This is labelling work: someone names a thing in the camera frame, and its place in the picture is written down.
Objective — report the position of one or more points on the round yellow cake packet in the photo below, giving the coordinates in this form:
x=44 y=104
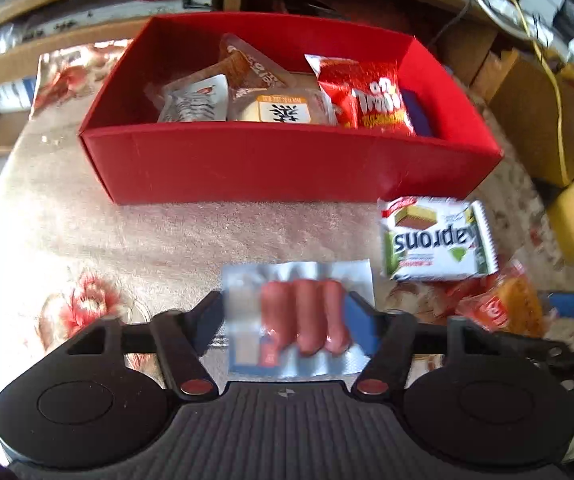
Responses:
x=284 y=110

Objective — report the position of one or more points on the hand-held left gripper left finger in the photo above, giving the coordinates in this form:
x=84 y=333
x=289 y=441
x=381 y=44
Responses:
x=212 y=316

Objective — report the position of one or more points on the white red-print snack packet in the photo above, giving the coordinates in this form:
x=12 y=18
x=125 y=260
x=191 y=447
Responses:
x=194 y=102

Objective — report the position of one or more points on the dark blue snack packet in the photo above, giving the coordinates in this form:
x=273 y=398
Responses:
x=417 y=112

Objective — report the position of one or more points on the floral tablecloth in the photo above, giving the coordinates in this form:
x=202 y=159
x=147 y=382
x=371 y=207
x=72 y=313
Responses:
x=117 y=240

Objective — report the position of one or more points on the red cardboard box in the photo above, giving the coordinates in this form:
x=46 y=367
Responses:
x=267 y=160

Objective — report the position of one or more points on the orange brown bread packet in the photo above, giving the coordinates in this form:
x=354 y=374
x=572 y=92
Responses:
x=249 y=67

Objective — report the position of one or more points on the white green wafer packet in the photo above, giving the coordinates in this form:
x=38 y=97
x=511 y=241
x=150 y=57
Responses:
x=434 y=242

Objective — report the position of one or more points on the large cardboard box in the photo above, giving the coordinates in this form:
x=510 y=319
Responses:
x=527 y=110

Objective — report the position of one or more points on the orange bread packet red label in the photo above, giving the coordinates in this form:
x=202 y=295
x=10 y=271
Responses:
x=504 y=305

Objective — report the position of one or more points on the grey device on shelf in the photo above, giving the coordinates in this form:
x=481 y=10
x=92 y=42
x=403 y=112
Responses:
x=67 y=22

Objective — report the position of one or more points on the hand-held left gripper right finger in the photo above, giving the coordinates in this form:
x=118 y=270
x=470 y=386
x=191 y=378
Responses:
x=362 y=325

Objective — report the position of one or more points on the white box on shelf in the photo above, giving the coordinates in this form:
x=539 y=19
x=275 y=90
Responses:
x=12 y=95

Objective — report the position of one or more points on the clear sausage packet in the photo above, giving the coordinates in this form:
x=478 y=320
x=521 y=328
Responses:
x=302 y=317

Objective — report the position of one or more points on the red chips packet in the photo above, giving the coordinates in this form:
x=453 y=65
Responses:
x=367 y=95

